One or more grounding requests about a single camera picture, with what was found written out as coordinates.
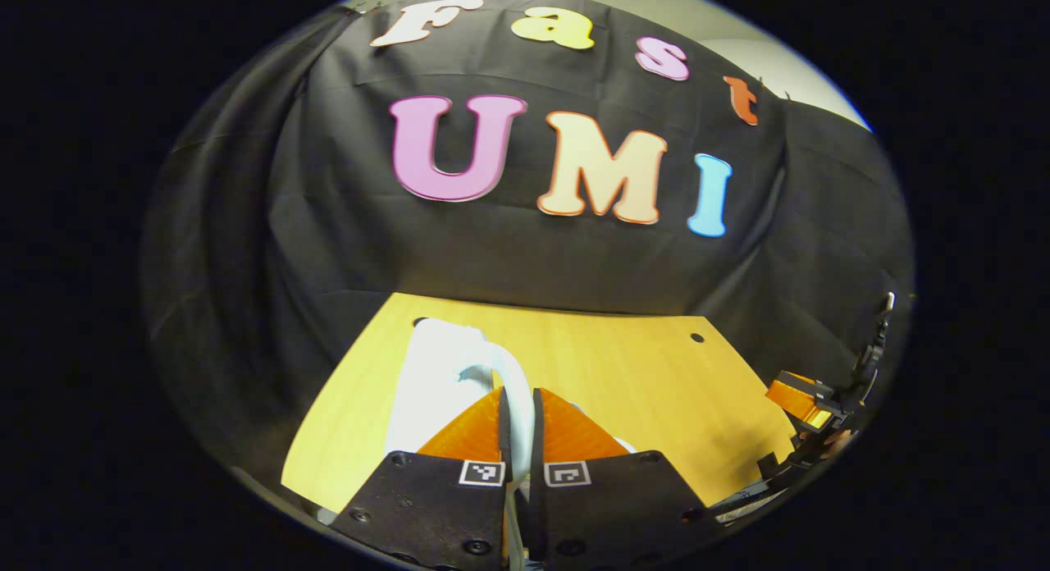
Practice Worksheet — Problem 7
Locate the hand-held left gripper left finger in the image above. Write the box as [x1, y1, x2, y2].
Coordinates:
[332, 386, 514, 571]

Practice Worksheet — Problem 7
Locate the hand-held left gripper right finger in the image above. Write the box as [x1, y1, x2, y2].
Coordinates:
[527, 386, 724, 569]

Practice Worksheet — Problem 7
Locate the black backdrop cloth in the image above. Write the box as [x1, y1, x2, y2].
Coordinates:
[141, 0, 915, 506]

